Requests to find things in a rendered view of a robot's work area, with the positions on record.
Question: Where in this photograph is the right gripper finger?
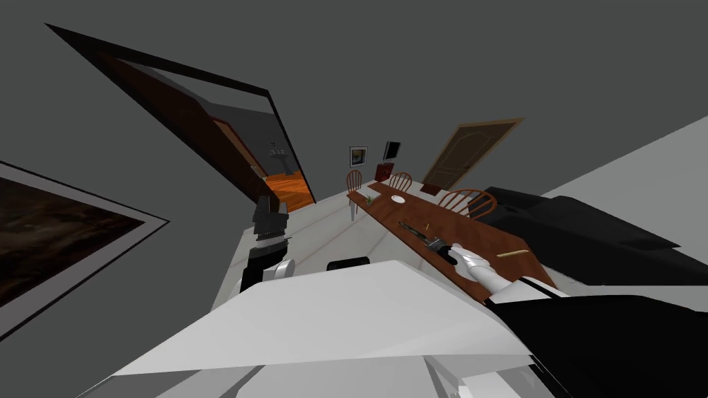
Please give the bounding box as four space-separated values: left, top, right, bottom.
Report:
398 220 438 247

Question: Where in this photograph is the black sofa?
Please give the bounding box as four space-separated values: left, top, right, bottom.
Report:
469 186 708 287

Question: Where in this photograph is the wooden spindle chair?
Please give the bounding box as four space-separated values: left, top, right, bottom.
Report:
388 171 413 194
436 188 498 220
346 169 364 222

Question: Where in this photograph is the long brown wooden table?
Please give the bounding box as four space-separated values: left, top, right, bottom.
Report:
346 180 557 305

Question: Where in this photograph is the dark brown door leaf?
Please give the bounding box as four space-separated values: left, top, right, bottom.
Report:
97 50 279 207

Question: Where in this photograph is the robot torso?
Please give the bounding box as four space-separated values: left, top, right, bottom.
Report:
77 256 556 398

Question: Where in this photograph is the brown panelled door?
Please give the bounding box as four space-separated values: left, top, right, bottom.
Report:
422 117 525 192

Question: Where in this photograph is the large dark framed picture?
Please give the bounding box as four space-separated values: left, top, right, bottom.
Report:
0 160 170 339

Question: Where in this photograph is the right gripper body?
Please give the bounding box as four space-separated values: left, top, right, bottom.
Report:
425 236 459 266

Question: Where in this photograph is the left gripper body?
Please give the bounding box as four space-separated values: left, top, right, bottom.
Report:
252 194 291 240

